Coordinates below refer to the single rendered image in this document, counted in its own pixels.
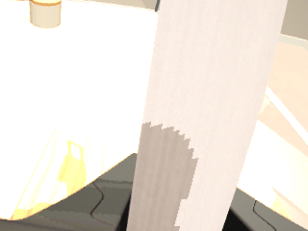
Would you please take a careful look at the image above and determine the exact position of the grey canister with yellow lid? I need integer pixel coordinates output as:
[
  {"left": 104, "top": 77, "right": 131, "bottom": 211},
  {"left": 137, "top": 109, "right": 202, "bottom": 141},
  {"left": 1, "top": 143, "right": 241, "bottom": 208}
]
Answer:
[{"left": 30, "top": 0, "right": 62, "bottom": 28}]

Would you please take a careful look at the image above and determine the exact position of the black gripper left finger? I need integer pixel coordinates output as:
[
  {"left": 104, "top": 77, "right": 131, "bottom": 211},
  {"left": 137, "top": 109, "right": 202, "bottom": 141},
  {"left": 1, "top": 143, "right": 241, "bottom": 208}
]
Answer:
[{"left": 0, "top": 153, "right": 139, "bottom": 231}]

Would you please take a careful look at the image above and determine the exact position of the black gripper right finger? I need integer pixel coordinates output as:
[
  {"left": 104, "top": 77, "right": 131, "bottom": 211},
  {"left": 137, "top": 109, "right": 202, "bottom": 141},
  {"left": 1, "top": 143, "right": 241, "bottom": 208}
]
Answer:
[{"left": 222, "top": 186, "right": 308, "bottom": 231}]

